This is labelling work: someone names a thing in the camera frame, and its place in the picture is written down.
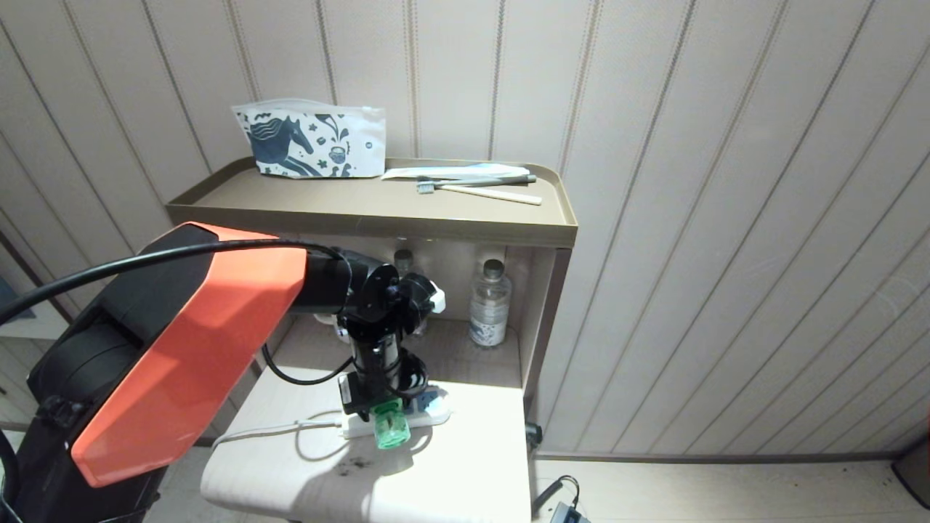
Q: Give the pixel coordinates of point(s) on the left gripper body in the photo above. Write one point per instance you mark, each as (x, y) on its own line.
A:
(375, 363)

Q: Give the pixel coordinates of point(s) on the green mosquito repellent device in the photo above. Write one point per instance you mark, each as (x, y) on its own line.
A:
(390, 428)

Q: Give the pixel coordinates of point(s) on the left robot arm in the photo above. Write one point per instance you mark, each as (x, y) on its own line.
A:
(182, 349)

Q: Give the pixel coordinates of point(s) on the white power strip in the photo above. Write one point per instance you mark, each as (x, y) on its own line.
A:
(430, 415)

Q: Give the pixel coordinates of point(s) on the clear water bottle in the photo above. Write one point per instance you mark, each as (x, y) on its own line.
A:
(489, 309)
(404, 261)

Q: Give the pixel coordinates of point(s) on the brown bedside cabinet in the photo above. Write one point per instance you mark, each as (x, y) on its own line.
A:
(378, 211)

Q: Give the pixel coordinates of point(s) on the wooden toothbrush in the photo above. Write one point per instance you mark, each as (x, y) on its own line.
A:
(494, 195)

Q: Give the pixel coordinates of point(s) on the white toothpaste tube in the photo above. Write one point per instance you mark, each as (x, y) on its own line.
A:
(458, 173)

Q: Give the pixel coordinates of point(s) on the horse print pouch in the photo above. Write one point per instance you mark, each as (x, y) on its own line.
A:
(320, 142)

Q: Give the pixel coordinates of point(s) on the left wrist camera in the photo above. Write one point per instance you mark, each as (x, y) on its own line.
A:
(436, 298)

